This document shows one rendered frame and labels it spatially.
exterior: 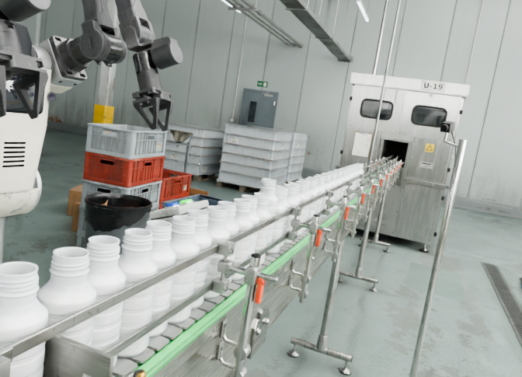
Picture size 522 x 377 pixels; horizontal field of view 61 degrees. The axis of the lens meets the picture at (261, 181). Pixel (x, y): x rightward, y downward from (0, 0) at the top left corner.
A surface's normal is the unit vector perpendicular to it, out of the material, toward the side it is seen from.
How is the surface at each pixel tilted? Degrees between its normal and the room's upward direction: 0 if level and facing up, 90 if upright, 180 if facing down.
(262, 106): 90
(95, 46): 91
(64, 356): 90
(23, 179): 90
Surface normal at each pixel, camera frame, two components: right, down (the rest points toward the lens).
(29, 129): 0.93, 0.18
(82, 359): -0.35, 0.07
